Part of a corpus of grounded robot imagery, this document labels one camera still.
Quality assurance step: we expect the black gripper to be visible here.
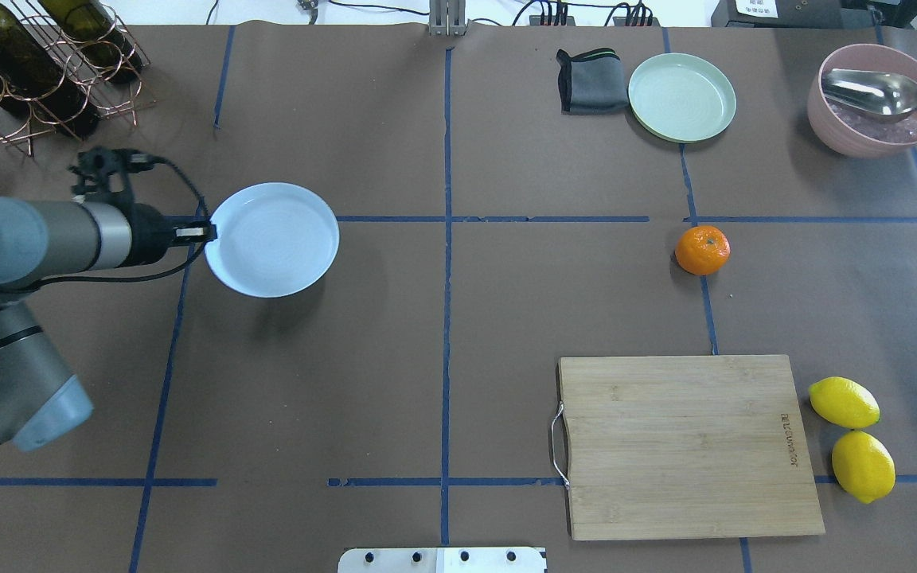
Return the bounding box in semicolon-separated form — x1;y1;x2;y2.
131;204;217;266

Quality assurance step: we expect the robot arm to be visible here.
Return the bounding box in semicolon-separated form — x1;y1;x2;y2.
0;197;217;452

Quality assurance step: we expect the light blue plate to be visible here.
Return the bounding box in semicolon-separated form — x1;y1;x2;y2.
205;182;341;298

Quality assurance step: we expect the light green plate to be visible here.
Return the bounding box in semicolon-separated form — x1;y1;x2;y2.
627;53;736;144

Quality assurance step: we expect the rear green wine bottle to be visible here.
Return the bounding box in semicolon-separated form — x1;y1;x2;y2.
39;1;143;86

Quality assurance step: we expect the green wine bottle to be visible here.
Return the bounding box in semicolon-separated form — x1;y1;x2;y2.
0;3;100;140
39;1;143;86

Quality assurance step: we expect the middle green wine bottle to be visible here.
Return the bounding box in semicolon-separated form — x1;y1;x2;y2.
0;3;100;140

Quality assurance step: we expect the dark folded cloth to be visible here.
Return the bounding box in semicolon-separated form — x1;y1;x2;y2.
556;48;630;115

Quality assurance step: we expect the orange mandarin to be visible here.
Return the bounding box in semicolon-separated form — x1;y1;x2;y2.
673;225;732;276

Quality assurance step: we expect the wooden cutting board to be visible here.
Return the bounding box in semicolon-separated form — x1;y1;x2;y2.
557;355;825;543

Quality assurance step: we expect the left yellow lemon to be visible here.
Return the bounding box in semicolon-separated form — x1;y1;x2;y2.
808;376;881;431

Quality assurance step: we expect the yellow lemon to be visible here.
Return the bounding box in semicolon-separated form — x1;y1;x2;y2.
808;376;881;431
830;431;896;505

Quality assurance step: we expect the pink bowl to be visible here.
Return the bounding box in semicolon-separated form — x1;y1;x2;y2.
806;43;917;158

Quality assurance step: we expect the metal scoop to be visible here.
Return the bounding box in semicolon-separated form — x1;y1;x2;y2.
820;68;917;121

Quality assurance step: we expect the right yellow lemon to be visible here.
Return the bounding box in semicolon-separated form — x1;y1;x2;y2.
830;431;896;505

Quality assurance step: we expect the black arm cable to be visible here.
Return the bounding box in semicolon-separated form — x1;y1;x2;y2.
29;155;213;297

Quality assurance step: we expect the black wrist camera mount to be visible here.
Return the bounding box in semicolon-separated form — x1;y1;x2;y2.
68;146;155;214

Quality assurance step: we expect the copper wire bottle rack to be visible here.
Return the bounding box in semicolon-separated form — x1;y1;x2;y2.
0;1;158;155

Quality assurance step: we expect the aluminium frame post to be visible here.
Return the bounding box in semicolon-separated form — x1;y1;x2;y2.
428;0;468;37

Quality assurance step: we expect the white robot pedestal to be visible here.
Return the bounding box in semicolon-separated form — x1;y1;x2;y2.
336;545;548;572

